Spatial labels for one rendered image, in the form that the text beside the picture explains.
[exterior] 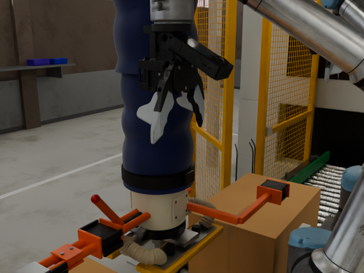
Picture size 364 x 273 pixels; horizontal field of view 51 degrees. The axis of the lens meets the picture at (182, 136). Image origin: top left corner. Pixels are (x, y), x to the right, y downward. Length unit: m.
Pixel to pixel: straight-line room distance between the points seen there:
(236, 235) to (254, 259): 0.12
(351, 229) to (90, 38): 7.92
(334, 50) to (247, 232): 0.97
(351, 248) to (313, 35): 0.39
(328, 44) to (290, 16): 0.09
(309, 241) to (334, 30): 0.44
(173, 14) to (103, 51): 8.03
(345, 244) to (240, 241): 0.90
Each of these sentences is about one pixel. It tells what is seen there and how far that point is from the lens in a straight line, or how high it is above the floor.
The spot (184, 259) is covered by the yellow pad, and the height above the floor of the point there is 1.07.
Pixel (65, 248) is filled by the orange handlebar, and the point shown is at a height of 1.19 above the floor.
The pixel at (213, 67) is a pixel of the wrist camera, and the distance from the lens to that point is 0.64.
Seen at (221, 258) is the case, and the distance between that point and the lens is 1.72.
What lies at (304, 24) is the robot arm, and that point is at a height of 1.72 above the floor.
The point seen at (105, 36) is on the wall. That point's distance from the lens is 8.74.
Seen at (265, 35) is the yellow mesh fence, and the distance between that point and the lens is 2.71.
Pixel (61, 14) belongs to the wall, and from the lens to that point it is 8.01.
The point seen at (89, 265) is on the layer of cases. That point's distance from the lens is 2.15.
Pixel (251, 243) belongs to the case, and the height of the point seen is 0.90.
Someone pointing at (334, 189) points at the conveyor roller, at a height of 0.55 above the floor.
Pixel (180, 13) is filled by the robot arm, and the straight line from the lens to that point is 0.67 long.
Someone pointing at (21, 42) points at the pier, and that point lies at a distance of 7.37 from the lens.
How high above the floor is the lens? 1.71
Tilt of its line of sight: 15 degrees down
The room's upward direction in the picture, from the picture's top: straight up
